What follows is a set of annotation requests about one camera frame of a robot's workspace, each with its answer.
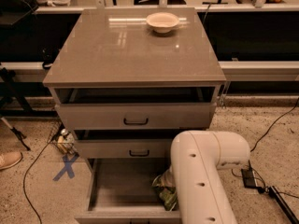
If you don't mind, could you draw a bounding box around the green jalapeno chip bag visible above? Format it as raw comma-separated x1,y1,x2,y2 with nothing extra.
151,175,178,211

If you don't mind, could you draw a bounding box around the black tripod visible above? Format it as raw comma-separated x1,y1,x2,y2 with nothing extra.
0,66,32,152

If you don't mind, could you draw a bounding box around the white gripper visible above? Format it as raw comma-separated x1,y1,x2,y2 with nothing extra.
162,169,175,188

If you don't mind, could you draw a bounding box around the grey middle drawer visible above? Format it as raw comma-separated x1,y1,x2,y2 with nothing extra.
75,129,180,159

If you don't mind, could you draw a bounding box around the tan shoe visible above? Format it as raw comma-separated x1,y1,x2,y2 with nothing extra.
0,151,22,170

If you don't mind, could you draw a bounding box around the wire basket with bottles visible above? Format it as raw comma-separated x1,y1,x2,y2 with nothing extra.
47,121,78,155

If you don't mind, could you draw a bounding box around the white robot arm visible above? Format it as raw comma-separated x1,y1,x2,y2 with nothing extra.
170,131,250,224

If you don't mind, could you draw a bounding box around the black cable floor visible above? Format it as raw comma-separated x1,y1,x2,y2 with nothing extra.
21,131,60,224
231,96,299,201

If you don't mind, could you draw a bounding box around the black power strip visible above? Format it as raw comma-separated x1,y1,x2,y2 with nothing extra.
268,186,299,224

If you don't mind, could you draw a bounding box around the grey bottom drawer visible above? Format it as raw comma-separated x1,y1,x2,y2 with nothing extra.
75,158,182,224

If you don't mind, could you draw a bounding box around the grey drawer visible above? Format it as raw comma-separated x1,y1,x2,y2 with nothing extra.
75,158,182,224
56,87,216,130
75,129,180,159

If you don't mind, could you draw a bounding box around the white bowl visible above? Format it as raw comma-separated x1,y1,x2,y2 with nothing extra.
146,12,179,34

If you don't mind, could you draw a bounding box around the grey drawer cabinet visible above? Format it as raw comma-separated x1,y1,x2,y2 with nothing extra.
42,7,227,224

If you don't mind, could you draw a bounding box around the black chair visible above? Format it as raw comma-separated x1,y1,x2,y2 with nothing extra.
0,0,38,28

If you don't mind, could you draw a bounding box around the black cable right floor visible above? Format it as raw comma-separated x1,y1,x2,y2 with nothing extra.
231,96,299,201

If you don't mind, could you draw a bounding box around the grey top drawer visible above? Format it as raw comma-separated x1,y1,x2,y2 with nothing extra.
56,87,216,130

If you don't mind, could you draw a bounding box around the black power adapter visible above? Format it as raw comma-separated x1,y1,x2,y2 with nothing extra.
241,169,256,189

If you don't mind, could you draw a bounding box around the blue tape cross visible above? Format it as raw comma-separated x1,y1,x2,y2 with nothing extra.
53,154,78,181

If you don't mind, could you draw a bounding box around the black cable left floor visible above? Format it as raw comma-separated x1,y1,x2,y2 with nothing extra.
21,131,60,224

